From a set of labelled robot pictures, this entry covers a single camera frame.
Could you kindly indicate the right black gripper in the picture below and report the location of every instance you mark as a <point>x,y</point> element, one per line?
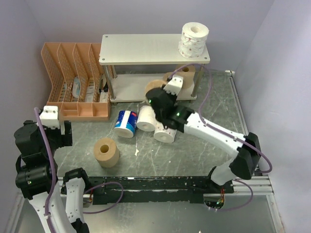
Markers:
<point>173,96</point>

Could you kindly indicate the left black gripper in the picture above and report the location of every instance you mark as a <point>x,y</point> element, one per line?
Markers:
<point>62,139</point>

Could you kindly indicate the white floral roll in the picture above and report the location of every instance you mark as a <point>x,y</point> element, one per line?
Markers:
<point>164,135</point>
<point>193,40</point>

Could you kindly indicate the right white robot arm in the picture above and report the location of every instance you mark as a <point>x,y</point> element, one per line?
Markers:
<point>243,149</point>

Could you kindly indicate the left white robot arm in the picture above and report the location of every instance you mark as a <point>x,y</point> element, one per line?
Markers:
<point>60,209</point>

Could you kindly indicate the white two-tier metal shelf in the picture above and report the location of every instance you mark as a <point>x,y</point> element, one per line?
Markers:
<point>142,50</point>

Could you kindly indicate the plain white paper roll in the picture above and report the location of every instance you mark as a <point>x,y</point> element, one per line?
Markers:
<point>146,119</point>

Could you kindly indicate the blue wrapped paper roll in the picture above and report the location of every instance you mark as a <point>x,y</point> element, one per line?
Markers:
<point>126,124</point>

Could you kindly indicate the orange plastic file organizer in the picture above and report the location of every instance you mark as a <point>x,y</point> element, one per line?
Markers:
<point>63,62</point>

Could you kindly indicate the tissue pack in organizer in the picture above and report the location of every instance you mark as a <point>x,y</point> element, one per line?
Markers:
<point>76,87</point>

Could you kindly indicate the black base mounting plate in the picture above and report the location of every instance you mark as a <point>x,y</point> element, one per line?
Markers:
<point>192,189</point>

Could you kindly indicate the black pen in organizer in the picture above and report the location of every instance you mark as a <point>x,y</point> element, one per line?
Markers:
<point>100,84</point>

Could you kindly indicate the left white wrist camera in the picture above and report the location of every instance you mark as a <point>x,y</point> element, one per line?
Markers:
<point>49,117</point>

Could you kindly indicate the white wall plug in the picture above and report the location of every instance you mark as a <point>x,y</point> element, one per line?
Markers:
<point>230,72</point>

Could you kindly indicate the aluminium frame rail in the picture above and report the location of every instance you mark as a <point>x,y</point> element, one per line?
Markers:
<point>263,165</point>

